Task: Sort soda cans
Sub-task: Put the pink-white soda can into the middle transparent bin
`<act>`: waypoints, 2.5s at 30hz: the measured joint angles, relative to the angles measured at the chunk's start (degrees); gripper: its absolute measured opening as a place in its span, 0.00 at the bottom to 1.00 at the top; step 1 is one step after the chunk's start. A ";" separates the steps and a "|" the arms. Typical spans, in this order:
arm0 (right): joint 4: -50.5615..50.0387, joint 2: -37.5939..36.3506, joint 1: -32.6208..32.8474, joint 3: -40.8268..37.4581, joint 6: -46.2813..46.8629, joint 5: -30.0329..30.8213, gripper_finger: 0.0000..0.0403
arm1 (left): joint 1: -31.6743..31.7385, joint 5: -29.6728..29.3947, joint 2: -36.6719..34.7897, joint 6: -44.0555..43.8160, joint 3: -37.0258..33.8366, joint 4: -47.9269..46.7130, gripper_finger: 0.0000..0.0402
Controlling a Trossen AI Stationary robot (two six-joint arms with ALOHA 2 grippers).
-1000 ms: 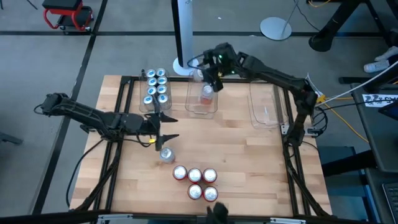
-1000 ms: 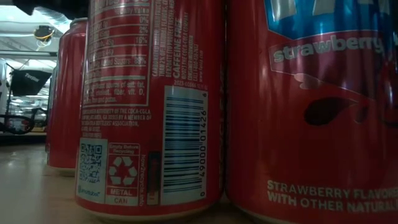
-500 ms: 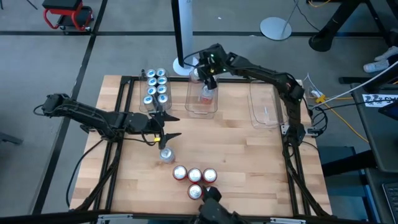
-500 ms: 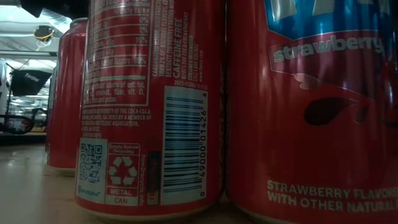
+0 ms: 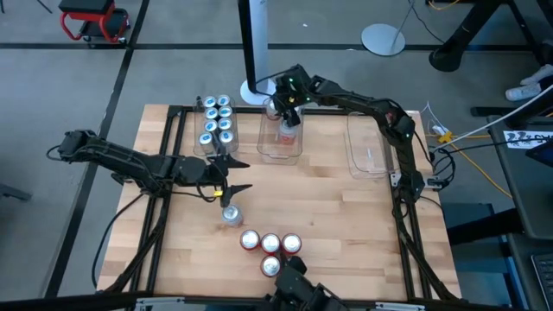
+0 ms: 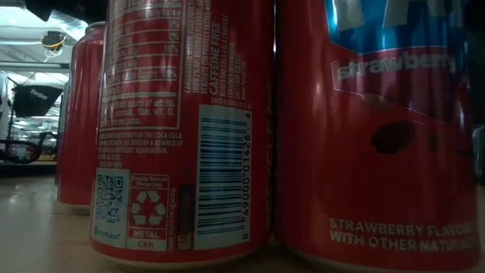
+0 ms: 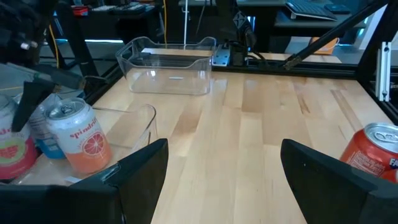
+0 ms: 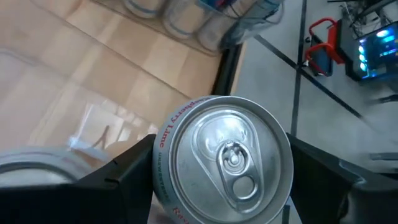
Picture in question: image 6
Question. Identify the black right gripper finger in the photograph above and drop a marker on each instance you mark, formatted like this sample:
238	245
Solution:
478	57

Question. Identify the red Fanta strawberry can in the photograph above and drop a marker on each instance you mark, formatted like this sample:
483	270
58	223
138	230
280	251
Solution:
379	182
81	132
163	151

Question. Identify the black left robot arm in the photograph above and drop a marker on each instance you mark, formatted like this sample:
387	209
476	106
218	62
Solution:
68	7

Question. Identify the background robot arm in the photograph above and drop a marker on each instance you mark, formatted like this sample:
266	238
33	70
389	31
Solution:
22	151

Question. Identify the black softbox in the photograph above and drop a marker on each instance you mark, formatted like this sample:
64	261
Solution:
34	100

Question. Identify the background work table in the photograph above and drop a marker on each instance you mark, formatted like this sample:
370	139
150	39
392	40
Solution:
26	168

